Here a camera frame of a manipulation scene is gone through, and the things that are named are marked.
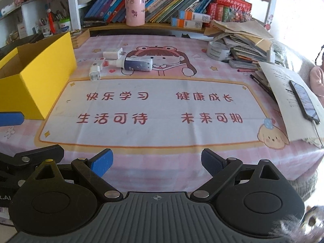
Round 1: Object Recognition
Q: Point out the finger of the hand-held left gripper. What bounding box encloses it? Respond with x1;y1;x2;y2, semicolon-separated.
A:
0;111;25;127
0;144;64;175

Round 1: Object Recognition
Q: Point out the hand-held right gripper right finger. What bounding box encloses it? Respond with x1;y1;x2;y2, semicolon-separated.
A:
190;149;294;203

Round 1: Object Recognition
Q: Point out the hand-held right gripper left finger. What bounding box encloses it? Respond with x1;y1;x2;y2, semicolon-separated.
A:
25;149;124;203

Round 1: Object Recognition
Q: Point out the yellow cardboard box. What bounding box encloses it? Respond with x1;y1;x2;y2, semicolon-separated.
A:
0;32;77;120

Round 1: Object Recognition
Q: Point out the white charger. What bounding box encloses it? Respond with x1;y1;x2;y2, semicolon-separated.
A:
102;48;126;59
90;64;101;81

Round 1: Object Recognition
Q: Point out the dark blue spray bottle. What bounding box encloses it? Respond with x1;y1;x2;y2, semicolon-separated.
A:
105;57;153;72

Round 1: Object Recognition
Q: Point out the grey tape roll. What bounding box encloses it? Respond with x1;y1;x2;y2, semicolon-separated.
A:
206;41;231;61

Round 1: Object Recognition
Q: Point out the pink checked tablecloth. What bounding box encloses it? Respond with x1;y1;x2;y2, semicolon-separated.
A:
0;34;324;200

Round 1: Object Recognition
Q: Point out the black pencil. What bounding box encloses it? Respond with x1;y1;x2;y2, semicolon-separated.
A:
249;74;277;100

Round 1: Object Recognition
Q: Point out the white pen holder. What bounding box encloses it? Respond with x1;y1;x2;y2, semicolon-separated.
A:
38;18;55;37

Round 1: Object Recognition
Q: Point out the large paper sheet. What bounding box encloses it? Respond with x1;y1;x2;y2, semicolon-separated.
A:
258;62;324;148

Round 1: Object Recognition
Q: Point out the grey pencil case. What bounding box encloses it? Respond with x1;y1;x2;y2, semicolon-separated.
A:
228;59;259;69

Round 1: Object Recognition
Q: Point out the wooden chess board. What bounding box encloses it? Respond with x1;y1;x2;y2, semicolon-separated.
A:
69;29;91;49

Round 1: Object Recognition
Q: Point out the red tassel pen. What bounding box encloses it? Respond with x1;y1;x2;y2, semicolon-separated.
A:
47;9;55;34

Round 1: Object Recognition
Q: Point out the green-lid white jar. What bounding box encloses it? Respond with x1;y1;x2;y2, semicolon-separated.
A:
58;18;71;33

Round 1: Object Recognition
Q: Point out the white cubby shelf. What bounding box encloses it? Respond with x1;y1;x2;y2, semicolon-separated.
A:
0;0;84;46

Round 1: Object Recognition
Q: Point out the black smartphone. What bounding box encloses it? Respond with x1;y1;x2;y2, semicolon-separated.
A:
289;80;321;125

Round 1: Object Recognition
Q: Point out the white wooden bookshelf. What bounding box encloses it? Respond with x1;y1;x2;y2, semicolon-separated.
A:
67;0;276;34

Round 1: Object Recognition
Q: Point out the stack of papers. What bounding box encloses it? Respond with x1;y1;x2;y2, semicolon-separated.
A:
204;19;275;65

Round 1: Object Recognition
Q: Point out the orange white box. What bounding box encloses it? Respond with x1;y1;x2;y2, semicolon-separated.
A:
178;11;211;22
172;18;203;29

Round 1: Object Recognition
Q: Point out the row of colourful books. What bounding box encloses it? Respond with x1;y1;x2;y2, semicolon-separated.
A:
83;0;214;23

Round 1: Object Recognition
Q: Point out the pink cup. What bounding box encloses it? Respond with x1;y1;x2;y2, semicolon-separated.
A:
125;0;146;27

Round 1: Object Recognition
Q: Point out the red box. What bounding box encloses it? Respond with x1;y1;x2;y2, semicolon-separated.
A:
208;0;253;28

